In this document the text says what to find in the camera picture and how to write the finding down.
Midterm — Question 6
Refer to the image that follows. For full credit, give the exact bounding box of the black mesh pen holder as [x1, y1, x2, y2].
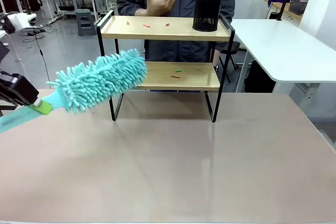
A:
[192, 0, 224, 33]

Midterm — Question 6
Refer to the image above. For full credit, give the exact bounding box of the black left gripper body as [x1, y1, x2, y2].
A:
[0, 70, 39, 109]

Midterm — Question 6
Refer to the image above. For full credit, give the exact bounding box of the white side table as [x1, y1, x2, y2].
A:
[230, 18, 336, 94]

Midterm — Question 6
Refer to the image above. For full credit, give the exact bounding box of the two-tier wooden metal shelf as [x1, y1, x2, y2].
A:
[96, 9, 236, 123]

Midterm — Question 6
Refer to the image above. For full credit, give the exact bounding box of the teal microfiber duster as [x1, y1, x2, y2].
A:
[0, 48, 149, 135]

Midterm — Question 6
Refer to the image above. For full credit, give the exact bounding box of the grey plastic stool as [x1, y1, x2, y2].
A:
[76, 9, 97, 37]

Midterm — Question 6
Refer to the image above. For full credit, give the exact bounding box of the black floor cable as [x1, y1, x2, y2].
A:
[22, 19, 57, 83]

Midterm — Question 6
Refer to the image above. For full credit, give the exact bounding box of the wooden background desk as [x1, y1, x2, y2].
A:
[261, 0, 304, 22]

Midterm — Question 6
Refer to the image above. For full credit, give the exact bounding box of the black backpack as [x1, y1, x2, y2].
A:
[26, 0, 43, 12]

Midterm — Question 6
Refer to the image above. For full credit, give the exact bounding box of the grey mesh basket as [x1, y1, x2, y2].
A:
[289, 0, 308, 15]

